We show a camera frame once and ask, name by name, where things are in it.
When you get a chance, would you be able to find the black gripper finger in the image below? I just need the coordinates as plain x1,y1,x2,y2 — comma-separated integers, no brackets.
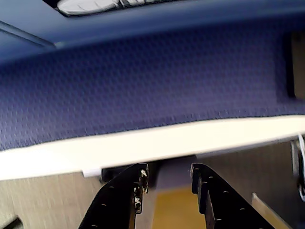
78,163,149,229
190,163,281,229

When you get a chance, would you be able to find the yellow wooden board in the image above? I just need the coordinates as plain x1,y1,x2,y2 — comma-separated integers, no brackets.
152,187,206,229

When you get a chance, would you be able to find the grey under-desk cabinet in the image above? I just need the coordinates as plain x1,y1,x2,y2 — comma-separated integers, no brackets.
149,155,197,194

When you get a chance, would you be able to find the grey power strip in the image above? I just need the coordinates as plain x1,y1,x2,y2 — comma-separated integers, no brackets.
289,140,301,177

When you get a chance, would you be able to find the small black floor object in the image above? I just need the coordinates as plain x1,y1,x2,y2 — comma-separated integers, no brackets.
0,215,23,229

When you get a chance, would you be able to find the blue fabric partition panel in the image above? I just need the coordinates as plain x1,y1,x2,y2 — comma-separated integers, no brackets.
0,18,305,151

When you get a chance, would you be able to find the blue overhead cabinet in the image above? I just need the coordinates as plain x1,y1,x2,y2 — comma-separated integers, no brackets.
0,0,305,65

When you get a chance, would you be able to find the black poster white dishrack print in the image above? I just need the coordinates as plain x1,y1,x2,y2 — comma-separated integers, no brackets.
55,0,184,18

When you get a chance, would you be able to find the black desk bracket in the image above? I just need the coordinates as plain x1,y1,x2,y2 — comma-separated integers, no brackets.
101,166,127,183

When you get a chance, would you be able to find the grey desk bracket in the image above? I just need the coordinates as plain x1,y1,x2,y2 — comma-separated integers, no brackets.
81,167,102,178

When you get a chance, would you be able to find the white cable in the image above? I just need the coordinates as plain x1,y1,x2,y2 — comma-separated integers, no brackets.
296,133,305,201

